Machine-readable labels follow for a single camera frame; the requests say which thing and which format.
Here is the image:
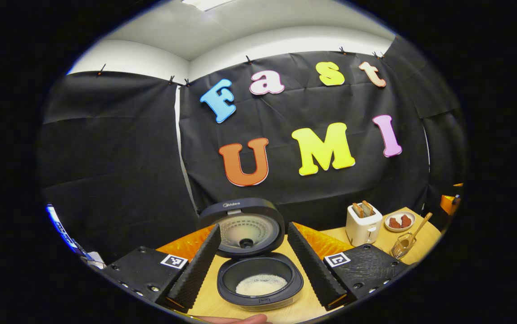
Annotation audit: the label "white rice heap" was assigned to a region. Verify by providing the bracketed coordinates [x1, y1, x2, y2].
[236, 274, 289, 297]

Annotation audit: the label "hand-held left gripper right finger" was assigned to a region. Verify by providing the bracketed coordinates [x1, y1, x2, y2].
[287, 222, 410, 312]

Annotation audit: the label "white round plate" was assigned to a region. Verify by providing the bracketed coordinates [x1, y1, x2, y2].
[385, 211, 417, 232]

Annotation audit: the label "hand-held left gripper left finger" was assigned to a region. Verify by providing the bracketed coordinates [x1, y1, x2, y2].
[101, 224, 222, 313]

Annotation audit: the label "white toaster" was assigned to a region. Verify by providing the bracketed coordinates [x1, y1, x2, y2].
[345, 205, 383, 247]

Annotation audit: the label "black backdrop cloth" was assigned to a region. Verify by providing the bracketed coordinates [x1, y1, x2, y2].
[38, 36, 468, 266]

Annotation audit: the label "dark grey rice cooker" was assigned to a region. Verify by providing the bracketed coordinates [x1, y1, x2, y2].
[197, 198, 304, 312]

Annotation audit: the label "crumpled white papers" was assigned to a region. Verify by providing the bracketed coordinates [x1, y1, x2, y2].
[81, 251, 107, 270]

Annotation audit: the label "open laptop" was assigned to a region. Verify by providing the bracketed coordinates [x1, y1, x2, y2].
[46, 204, 84, 262]

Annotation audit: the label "wooden spoon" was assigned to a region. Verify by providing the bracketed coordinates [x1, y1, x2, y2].
[405, 212, 433, 247]

